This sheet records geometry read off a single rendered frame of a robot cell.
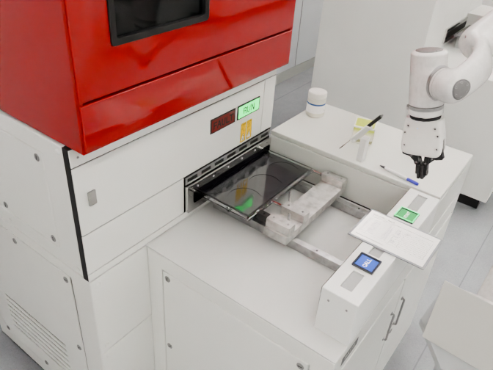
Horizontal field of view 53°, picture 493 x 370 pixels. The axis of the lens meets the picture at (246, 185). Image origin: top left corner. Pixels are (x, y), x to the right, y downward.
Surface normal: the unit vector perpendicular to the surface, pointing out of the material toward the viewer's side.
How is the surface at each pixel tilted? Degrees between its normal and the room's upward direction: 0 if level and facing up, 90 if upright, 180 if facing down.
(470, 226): 0
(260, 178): 0
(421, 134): 90
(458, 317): 90
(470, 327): 90
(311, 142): 0
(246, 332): 90
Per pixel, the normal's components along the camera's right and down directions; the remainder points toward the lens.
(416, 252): 0.07, -0.83
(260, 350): -0.60, 0.41
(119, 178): 0.79, 0.38
